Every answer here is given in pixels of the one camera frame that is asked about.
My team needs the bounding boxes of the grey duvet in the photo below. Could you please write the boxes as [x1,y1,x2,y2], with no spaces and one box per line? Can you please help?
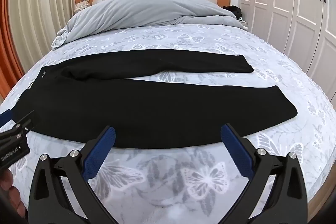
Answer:
[63,0,248,43]

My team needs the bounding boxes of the black bag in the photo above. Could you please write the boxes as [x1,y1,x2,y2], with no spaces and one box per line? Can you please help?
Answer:
[223,5,242,19]

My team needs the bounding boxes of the white wardrobe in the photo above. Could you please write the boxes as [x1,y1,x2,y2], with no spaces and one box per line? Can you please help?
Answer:
[231,0,336,88]

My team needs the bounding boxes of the person's left hand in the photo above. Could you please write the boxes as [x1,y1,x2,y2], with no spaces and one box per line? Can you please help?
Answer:
[0,168,27,218]

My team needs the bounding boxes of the orange curtain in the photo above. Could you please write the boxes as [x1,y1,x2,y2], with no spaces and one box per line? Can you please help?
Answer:
[0,0,25,98]

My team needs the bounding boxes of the white flower decoration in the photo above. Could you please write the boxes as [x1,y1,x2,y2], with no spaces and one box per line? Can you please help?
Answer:
[75,1,91,13]

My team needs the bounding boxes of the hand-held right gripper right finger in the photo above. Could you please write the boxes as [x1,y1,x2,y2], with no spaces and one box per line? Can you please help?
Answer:
[220,123,308,224]

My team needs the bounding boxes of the bed with butterfly sheet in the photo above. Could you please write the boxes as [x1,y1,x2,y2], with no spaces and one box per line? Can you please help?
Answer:
[0,22,336,224]

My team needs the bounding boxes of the light patterned pillow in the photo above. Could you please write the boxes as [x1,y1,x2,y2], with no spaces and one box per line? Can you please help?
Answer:
[51,27,70,50]

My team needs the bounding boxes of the cream curtain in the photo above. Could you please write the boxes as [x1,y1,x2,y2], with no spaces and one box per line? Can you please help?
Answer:
[8,0,76,75]

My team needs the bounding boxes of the black pants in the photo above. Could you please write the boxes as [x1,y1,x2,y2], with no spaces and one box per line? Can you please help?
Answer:
[16,49,298,149]

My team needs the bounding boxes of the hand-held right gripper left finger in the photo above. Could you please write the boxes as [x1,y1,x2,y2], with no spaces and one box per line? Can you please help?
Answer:
[28,126,116,224]

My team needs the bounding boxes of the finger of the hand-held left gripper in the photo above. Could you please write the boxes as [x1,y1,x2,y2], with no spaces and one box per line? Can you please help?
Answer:
[0,108,13,126]
[0,110,35,138]

